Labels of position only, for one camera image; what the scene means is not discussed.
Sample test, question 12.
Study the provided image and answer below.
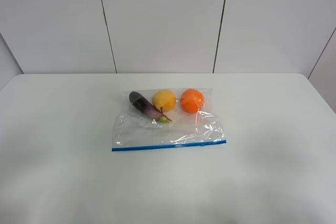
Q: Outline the clear zip bag blue strip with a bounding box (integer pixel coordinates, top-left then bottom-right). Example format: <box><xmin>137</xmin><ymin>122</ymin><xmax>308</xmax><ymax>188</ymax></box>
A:
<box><xmin>111</xmin><ymin>88</ymin><xmax>226</xmax><ymax>152</ymax></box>

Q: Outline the purple eggplant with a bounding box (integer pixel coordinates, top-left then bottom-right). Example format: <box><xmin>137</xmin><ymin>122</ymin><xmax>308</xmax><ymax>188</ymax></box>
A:
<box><xmin>129</xmin><ymin>91</ymin><xmax>173</xmax><ymax>123</ymax></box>

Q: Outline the orange fruit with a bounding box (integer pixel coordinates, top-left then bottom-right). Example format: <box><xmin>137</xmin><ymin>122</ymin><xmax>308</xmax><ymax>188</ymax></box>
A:
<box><xmin>180</xmin><ymin>89</ymin><xmax>205</xmax><ymax>114</ymax></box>

